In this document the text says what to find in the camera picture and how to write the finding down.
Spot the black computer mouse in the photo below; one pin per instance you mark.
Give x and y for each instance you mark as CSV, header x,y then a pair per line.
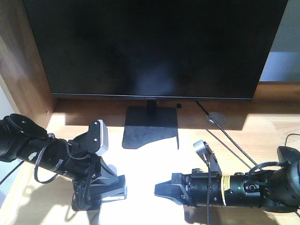
x,y
288,154

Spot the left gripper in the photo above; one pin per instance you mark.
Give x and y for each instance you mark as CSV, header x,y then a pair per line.
x,y
91,176

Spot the white paper sheet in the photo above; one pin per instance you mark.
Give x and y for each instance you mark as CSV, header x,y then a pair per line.
x,y
143,168

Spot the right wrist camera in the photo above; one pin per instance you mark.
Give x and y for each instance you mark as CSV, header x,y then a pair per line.
x,y
204,151

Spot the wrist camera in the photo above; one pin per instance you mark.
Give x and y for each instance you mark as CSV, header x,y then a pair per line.
x,y
204,151
95,141

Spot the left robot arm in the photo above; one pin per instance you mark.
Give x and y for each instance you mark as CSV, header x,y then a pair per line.
x,y
22,138

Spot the wooden desk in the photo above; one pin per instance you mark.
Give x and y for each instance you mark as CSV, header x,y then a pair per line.
x,y
259,127

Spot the black computer monitor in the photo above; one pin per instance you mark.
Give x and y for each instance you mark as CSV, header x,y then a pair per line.
x,y
153,50

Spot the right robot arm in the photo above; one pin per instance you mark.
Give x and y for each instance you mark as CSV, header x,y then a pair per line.
x,y
270,190

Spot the grey desk cable grommet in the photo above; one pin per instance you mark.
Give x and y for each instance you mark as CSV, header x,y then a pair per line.
x,y
215,116

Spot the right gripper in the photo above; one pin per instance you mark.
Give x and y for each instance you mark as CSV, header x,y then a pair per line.
x,y
191,189

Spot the black stapler with orange button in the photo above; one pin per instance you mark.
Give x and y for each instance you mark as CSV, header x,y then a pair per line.
x,y
90,195

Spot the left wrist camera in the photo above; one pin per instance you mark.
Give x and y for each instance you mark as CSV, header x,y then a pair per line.
x,y
95,141

